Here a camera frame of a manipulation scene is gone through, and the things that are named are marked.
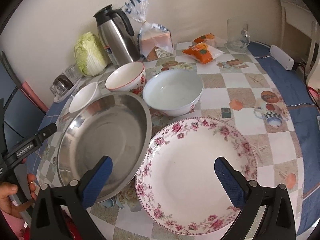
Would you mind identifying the orange snack packet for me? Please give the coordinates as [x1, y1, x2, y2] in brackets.
[193, 33, 227, 48]
[182, 42, 224, 64]

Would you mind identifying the stainless steel thermos jug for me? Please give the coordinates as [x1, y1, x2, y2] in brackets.
[94, 5, 140, 66]

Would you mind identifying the red rimmed floral bowl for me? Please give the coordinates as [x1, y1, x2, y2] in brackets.
[105, 62, 146, 96]

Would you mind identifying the checkered plastic table cover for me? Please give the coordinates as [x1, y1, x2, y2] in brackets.
[36, 41, 306, 240]

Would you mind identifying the floral porcelain plate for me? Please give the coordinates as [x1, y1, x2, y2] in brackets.
[135, 117, 257, 236]

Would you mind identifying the clear glass mug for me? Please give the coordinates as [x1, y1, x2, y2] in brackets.
[226, 17, 251, 53]

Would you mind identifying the person's left hand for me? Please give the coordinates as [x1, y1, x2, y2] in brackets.
[1, 173, 37, 222]

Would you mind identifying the near orange snack packet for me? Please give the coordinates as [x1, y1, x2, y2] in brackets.
[182, 42, 224, 64]

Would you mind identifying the stainless steel plate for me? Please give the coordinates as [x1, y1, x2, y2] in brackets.
[57, 92, 152, 203]

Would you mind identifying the bagged sliced bread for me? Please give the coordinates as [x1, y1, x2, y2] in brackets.
[122, 0, 174, 61]

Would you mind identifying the clear glass jar tray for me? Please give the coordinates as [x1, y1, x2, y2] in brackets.
[49, 64, 82, 103]

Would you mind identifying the large white bowl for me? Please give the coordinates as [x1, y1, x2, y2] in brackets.
[143, 69, 203, 117]

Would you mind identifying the napa cabbage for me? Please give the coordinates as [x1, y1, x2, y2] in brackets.
[74, 32, 110, 76]

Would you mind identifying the blue tablecloth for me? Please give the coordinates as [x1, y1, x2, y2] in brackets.
[27, 42, 319, 239]

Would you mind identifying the far orange snack packet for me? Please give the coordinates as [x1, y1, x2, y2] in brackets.
[193, 33, 227, 48]

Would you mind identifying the white power adapter box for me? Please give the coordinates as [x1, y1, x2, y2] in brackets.
[270, 44, 295, 70]

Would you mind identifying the white chair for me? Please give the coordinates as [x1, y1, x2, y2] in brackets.
[280, 0, 319, 90]

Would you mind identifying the small white bowl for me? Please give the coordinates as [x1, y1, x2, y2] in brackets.
[69, 82, 101, 113]

